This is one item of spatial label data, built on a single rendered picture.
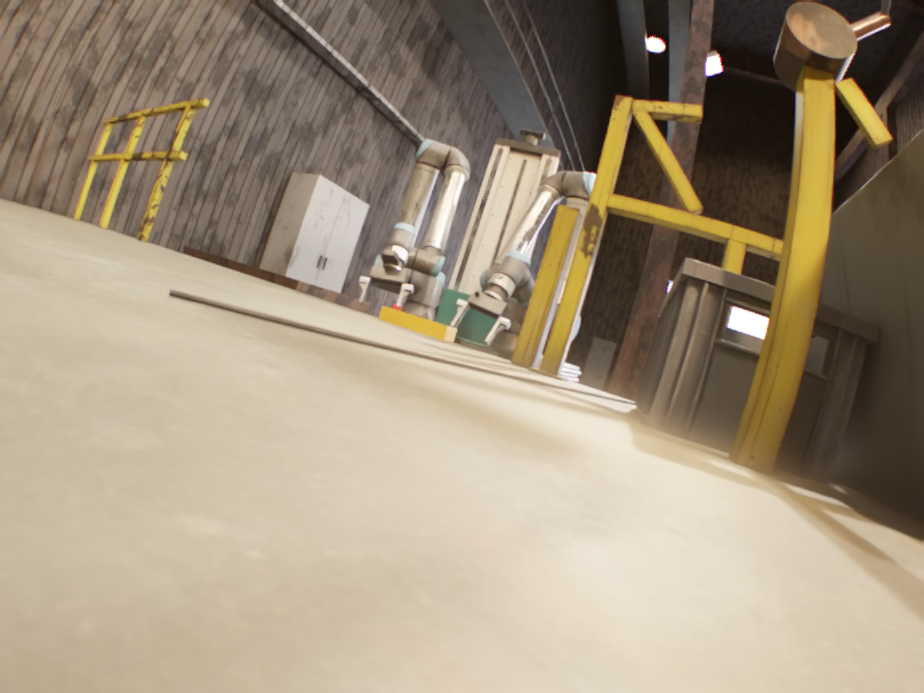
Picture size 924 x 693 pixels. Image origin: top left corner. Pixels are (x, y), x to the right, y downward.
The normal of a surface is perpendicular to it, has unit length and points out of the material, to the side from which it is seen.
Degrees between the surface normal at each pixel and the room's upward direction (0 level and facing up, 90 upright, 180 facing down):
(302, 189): 90
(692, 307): 90
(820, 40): 90
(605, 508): 0
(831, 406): 90
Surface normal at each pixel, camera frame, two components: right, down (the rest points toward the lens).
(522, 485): 0.30, -0.95
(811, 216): -0.37, -0.08
